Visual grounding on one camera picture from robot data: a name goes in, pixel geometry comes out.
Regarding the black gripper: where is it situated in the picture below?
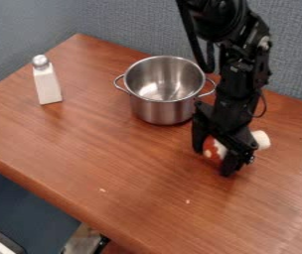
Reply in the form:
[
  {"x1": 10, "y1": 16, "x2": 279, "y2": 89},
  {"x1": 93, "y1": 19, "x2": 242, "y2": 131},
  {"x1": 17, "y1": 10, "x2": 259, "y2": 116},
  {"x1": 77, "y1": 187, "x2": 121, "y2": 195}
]
[{"x1": 192, "y1": 101, "x2": 258, "y2": 177}]

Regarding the red and white toy mushroom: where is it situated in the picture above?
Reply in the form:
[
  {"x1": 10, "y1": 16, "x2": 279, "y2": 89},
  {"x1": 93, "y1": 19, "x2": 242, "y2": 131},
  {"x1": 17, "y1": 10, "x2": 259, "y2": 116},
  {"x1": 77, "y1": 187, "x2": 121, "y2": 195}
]
[{"x1": 203, "y1": 130, "x2": 270, "y2": 165}]

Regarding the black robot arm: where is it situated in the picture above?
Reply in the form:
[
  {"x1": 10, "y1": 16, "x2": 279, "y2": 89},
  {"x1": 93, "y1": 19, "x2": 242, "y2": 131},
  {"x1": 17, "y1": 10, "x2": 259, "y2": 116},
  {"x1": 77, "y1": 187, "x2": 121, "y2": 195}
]
[{"x1": 176, "y1": 0, "x2": 271, "y2": 177}]

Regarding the white salt shaker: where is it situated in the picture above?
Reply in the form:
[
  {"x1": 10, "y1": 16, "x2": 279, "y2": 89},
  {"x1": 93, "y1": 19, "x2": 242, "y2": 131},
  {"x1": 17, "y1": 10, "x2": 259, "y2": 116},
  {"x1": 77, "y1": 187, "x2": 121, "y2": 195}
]
[{"x1": 32, "y1": 55, "x2": 62, "y2": 105}]

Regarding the metal table leg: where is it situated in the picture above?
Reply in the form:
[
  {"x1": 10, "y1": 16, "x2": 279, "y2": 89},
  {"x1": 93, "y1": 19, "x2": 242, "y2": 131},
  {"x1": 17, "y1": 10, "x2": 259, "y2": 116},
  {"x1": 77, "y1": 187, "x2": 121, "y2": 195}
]
[{"x1": 61, "y1": 223, "x2": 109, "y2": 254}]

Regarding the metal pot with handles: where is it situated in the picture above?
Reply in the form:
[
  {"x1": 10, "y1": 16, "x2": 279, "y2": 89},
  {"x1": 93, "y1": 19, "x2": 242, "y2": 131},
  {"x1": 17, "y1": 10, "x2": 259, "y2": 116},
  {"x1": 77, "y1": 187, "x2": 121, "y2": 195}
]
[{"x1": 112, "y1": 56, "x2": 216, "y2": 125}]

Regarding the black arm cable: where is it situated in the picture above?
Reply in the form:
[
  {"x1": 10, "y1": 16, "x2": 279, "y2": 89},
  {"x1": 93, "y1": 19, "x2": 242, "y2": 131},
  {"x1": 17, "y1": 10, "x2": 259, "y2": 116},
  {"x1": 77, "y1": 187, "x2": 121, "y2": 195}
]
[{"x1": 173, "y1": 0, "x2": 218, "y2": 74}]

